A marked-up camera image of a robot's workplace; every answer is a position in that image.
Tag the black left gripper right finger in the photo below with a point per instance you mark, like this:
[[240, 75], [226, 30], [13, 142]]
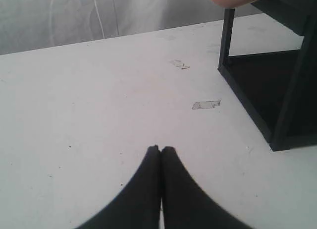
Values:
[[185, 204]]

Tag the clear tape piece far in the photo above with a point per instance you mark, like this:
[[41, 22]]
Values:
[[179, 64]]

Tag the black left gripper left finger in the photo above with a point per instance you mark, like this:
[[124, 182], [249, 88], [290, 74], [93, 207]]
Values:
[[137, 206]]

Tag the black two-tier metal rack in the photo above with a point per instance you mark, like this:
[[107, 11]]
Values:
[[278, 89]]

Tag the white backdrop curtain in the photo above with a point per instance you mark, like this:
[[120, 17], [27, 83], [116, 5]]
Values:
[[35, 24]]

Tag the clear tape piece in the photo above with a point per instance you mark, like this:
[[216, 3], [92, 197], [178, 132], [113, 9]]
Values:
[[206, 105], [179, 64]]

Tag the clear tape piece near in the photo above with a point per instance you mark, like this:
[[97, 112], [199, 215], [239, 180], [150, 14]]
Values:
[[206, 105]]

